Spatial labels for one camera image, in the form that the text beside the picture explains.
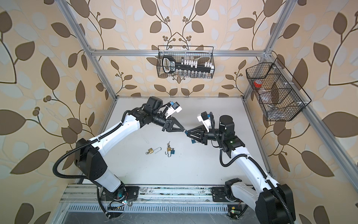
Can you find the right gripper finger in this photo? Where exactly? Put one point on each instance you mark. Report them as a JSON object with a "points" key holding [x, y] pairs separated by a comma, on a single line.
{"points": [[198, 140], [198, 129]]}

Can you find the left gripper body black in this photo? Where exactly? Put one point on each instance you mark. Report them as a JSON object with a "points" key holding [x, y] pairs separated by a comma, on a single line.
{"points": [[166, 124]]}

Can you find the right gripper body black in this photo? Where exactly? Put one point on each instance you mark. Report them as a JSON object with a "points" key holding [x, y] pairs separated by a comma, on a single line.
{"points": [[204, 136]]}

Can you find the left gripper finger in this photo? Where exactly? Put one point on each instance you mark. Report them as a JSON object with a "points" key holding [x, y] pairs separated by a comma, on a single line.
{"points": [[175, 129], [174, 122]]}

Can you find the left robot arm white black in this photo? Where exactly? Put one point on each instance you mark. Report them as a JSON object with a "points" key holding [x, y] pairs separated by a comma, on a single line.
{"points": [[89, 154]]}

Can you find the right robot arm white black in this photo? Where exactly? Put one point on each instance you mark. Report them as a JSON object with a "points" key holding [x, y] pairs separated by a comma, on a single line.
{"points": [[272, 202]]}

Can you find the brass padlock with keys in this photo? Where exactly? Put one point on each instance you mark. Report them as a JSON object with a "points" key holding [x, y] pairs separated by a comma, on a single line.
{"points": [[169, 149]]}

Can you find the long-shackle brass padlock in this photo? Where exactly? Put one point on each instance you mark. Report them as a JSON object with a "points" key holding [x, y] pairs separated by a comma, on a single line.
{"points": [[151, 150]]}

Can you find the black tool with white bits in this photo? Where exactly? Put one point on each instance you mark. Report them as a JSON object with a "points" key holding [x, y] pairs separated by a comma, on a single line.
{"points": [[170, 65]]}

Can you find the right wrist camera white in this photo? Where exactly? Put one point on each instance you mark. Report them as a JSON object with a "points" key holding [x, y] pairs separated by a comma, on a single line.
{"points": [[204, 117]]}

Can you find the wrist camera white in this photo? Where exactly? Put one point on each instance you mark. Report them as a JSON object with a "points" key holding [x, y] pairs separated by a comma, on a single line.
{"points": [[172, 108], [204, 117]]}

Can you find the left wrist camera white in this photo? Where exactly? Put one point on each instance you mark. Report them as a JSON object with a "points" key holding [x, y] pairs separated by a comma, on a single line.
{"points": [[172, 108]]}

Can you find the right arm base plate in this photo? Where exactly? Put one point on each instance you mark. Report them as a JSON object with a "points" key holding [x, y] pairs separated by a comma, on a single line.
{"points": [[219, 195]]}

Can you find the back wire basket black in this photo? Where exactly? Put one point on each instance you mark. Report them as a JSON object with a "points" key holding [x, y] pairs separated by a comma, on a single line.
{"points": [[200, 53]]}

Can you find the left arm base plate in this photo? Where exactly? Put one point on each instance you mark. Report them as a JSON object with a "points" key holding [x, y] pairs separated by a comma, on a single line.
{"points": [[130, 193]]}

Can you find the side wire basket black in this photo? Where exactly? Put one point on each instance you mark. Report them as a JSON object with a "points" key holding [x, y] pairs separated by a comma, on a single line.
{"points": [[282, 96]]}

